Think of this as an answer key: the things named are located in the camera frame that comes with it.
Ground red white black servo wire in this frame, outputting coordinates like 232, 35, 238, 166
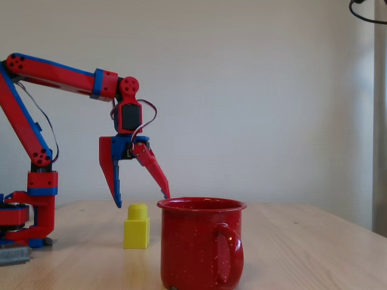
131, 98, 158, 143

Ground red enamel mug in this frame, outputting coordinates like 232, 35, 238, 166
156, 197, 247, 290

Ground grey metal table clamp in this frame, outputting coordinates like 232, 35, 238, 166
0, 246, 33, 267

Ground thin arm servo wire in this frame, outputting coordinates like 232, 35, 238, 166
15, 80, 60, 166

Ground yellow toy block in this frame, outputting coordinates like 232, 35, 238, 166
123, 203, 151, 250

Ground black hanging cable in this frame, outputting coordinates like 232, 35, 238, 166
348, 0, 387, 25

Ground grey vertical post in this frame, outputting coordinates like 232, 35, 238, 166
372, 0, 387, 239

